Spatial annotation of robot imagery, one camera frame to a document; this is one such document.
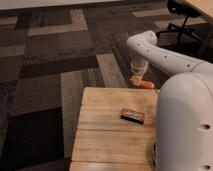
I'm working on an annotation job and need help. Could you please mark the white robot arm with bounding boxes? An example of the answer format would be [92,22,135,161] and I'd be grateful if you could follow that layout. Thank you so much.
[127,30,213,171]

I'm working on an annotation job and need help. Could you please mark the orange chili pepper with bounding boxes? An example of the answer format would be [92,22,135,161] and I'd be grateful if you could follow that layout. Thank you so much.
[139,80,155,89]

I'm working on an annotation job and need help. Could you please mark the dark red snack packet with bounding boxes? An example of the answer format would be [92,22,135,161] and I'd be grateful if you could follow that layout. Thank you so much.
[121,108,145,124]

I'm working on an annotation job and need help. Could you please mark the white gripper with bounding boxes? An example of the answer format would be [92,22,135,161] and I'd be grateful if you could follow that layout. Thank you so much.
[130,56,149,86]

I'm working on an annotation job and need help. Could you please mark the wooden desk in background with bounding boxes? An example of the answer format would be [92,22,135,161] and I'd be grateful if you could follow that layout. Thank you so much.
[184,0,213,23]

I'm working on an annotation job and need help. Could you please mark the black office chair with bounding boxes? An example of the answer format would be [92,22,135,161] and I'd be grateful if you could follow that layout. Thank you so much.
[154,0,203,47]

